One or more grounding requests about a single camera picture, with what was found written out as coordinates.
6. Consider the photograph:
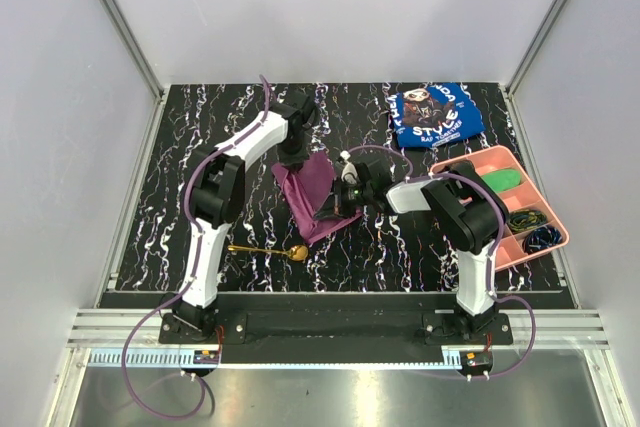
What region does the magenta cloth napkin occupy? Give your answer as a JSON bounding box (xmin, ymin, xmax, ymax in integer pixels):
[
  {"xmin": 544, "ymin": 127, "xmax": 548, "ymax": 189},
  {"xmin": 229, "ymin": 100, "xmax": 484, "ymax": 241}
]
[{"xmin": 271, "ymin": 151, "xmax": 362, "ymax": 245}]

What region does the yellow black cable bundle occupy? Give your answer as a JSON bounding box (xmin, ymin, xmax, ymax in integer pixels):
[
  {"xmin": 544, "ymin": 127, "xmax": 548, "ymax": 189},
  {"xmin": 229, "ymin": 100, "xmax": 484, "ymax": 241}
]
[{"xmin": 508, "ymin": 207, "xmax": 549, "ymax": 232}]

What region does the blue printed cloth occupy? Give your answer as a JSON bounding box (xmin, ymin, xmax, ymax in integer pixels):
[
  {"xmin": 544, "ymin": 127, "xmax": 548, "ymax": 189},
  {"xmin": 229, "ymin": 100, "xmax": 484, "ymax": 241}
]
[{"xmin": 387, "ymin": 82, "xmax": 485, "ymax": 149}]

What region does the blue black cable bundle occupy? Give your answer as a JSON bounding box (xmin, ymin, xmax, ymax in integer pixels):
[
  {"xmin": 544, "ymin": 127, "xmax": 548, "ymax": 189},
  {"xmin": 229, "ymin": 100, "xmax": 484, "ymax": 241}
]
[{"xmin": 522, "ymin": 225, "xmax": 562, "ymax": 253}]

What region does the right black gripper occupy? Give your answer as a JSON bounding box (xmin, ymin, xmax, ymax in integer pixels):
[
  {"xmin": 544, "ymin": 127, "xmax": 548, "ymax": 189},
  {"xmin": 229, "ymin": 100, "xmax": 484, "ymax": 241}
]
[{"xmin": 314, "ymin": 178, "xmax": 373, "ymax": 223}]

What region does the left aluminium frame post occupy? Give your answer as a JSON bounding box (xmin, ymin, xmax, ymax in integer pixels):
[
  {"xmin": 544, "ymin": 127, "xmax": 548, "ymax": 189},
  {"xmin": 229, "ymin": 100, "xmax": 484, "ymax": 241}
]
[{"xmin": 99, "ymin": 0, "xmax": 164, "ymax": 99}]

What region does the gold spoon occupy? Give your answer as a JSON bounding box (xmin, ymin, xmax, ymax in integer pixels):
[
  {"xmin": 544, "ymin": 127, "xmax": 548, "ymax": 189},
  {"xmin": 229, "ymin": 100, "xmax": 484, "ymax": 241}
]
[{"xmin": 227, "ymin": 245, "xmax": 309, "ymax": 262}]

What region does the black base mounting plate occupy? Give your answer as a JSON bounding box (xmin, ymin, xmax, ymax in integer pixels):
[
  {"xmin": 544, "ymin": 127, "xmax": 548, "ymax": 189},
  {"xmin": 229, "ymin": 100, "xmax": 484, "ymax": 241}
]
[{"xmin": 159, "ymin": 293, "xmax": 514, "ymax": 368}]

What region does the pink compartment tray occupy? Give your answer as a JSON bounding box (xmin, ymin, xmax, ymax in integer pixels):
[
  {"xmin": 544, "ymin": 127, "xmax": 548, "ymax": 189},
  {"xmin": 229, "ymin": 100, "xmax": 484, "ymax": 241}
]
[{"xmin": 430, "ymin": 146, "xmax": 570, "ymax": 271}]

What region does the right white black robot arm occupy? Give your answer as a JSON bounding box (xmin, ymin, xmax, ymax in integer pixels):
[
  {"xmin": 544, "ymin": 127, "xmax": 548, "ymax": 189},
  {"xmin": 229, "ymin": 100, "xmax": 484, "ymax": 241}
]
[{"xmin": 314, "ymin": 160, "xmax": 509, "ymax": 344}]

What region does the front aluminium rail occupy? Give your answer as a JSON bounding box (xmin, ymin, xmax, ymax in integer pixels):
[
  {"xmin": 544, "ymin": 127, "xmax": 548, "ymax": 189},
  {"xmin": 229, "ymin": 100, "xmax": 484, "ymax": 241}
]
[{"xmin": 70, "ymin": 309, "xmax": 609, "ymax": 349}]

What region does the green object in tray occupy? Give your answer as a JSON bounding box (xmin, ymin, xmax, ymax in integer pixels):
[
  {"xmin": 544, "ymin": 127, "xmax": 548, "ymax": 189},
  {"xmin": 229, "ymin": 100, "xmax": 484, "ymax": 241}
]
[{"xmin": 482, "ymin": 168, "xmax": 522, "ymax": 193}]

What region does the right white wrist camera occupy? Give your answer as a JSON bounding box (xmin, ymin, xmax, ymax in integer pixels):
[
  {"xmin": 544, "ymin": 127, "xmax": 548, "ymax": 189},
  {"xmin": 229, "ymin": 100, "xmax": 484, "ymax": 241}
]
[{"xmin": 340, "ymin": 150, "xmax": 359, "ymax": 185}]

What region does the aluminium frame post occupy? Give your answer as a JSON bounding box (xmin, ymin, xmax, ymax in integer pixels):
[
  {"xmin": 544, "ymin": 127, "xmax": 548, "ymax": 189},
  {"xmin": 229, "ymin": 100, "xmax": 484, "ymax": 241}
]
[
  {"xmin": 99, "ymin": 0, "xmax": 164, "ymax": 99},
  {"xmin": 505, "ymin": 0, "xmax": 570, "ymax": 95}
]

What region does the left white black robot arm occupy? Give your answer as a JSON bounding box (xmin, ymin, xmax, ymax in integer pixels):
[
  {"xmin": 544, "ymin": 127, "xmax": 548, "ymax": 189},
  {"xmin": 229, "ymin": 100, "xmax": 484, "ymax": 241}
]
[{"xmin": 172, "ymin": 91, "xmax": 317, "ymax": 343}]

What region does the right aluminium frame post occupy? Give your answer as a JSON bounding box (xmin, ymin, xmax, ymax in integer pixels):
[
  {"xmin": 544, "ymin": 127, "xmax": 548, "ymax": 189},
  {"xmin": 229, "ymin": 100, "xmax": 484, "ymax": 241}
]
[{"xmin": 505, "ymin": 0, "xmax": 570, "ymax": 95}]

